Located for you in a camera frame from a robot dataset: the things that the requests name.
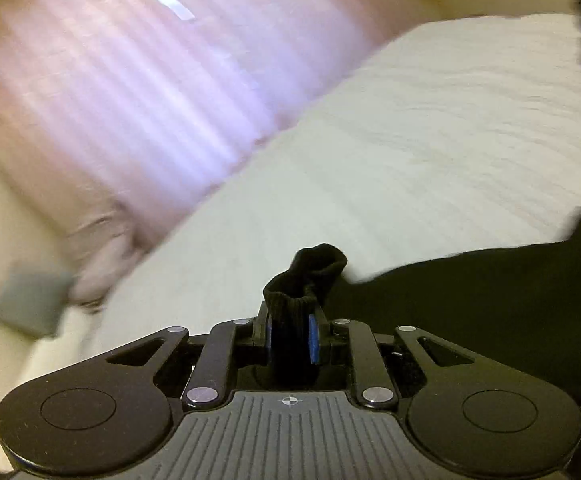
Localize white textured bed cover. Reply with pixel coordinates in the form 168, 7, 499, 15
0, 12, 581, 401

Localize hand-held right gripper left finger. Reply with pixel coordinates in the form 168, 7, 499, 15
104, 303, 274, 409

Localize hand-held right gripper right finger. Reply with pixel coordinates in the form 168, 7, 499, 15
307, 305, 474, 409

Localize black pants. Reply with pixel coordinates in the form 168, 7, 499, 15
263, 208, 581, 411

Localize crumpled beige cloth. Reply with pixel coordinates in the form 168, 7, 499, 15
65, 212, 144, 311

